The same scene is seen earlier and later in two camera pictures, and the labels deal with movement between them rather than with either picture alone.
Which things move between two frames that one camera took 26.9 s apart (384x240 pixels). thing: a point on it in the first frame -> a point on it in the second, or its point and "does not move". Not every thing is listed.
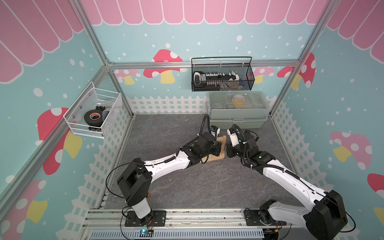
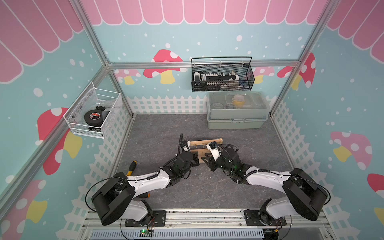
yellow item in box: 238,100 does not move
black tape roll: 94,118 does not move
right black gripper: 229,147 -> 211,161
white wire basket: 93,98 does not move
